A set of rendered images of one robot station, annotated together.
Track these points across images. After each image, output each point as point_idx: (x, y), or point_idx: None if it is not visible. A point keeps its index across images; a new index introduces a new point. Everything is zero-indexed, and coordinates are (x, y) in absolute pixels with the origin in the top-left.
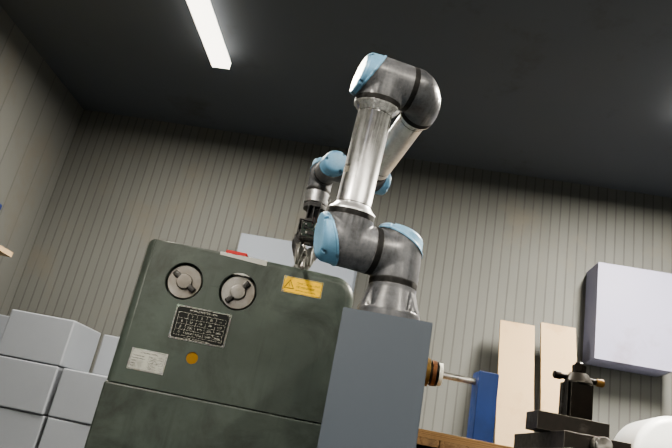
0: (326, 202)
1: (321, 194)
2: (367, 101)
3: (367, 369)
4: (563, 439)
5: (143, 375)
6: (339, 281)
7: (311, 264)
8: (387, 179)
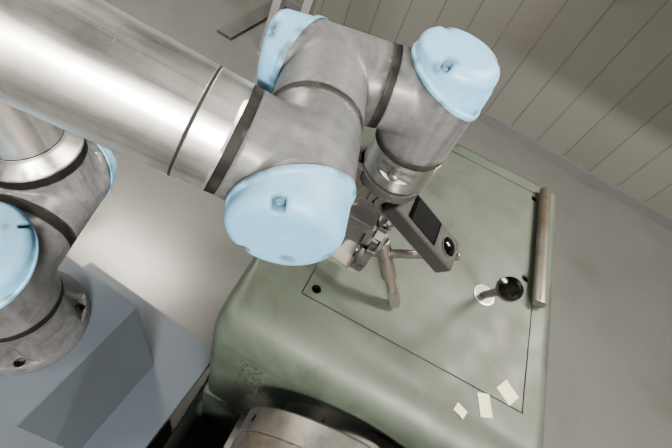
0: (374, 174)
1: (371, 144)
2: None
3: None
4: None
5: None
6: (229, 295)
7: (347, 267)
8: (225, 206)
